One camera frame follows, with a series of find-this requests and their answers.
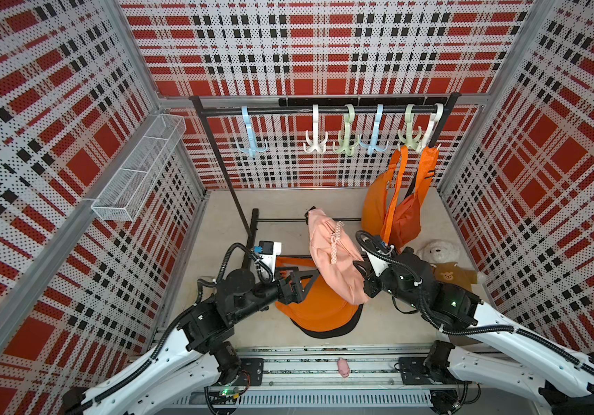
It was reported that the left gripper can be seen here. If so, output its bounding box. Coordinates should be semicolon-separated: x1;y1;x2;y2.
229;265;317;323

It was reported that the pink bag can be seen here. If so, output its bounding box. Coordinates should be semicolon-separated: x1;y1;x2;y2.
305;209;369;305

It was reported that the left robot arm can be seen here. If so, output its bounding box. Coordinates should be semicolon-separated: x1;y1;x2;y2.
63;243;319;414

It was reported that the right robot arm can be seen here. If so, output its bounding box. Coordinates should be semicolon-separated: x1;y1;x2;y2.
355;230;594;414

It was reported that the orange bag with black trim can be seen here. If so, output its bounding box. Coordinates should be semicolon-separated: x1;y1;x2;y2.
275;259;369;339

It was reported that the white hook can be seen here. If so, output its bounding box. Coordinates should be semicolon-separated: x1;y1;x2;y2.
304;105;328;154
415;103;444;154

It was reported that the light blue hook far left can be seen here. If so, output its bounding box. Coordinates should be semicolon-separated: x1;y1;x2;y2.
236;107;267;158

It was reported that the green hook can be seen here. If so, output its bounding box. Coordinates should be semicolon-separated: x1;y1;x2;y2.
333;104;359;157
397;105;423;153

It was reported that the white teddy bear brown shirt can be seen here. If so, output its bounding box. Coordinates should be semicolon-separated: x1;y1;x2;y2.
417;240;486;292

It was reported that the black garment rack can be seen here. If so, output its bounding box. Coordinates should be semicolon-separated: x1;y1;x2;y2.
189;93;460;271

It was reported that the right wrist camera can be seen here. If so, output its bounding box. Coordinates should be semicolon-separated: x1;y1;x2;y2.
364;236;395;277

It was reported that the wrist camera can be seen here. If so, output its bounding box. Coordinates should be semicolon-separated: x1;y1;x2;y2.
254;240;282;278
364;236;395;277

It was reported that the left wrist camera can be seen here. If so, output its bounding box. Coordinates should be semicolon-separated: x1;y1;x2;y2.
254;240;282;278

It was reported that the small pink object on rail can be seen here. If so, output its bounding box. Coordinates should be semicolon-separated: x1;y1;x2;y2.
337;358;350;379

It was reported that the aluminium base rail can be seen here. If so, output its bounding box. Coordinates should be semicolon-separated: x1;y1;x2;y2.
156;344;537;411

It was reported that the black wall hook strip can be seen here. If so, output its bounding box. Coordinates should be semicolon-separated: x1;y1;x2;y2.
279;96;448;107

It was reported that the white wire mesh basket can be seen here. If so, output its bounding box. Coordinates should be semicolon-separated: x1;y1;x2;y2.
92;114;185;222

